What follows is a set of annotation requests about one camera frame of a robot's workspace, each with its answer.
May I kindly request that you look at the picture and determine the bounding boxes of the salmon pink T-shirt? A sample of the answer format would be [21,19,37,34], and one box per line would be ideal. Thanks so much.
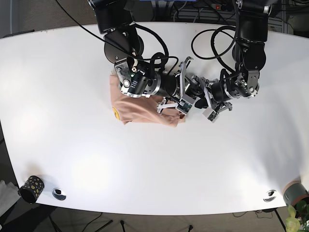
[110,74,185,127]

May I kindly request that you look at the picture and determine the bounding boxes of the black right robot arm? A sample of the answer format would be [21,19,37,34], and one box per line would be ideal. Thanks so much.
[88,0,195,115]

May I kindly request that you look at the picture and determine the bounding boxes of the green potted plant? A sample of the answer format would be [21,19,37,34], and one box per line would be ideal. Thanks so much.
[285,200,309,232]

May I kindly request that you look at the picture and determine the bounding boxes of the grey plant pot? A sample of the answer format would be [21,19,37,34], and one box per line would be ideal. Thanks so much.
[282,181,309,206]

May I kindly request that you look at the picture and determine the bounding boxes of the silver table grommet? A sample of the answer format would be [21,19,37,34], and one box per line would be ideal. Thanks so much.
[52,188,66,201]
[263,189,277,203]

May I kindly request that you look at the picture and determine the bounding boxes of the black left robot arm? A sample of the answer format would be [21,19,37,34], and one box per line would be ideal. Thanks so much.
[195,0,274,122]

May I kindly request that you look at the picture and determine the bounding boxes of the left silver table grommet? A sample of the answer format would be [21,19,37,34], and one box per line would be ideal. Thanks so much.
[52,188,66,201]

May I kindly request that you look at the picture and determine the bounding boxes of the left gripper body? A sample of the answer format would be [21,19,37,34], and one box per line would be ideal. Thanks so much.
[194,76,233,123]

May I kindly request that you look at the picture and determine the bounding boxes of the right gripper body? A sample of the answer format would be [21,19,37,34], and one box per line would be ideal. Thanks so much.
[157,57,195,115]

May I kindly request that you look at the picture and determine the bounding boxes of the right silver table grommet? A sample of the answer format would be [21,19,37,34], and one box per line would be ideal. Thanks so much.
[263,189,277,203]

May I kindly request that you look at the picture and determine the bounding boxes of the black dotted cup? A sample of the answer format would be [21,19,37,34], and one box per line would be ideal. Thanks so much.
[18,175,45,204]

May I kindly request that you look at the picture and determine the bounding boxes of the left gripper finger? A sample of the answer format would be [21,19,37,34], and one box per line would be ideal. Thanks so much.
[188,81,204,96]
[195,97,209,109]

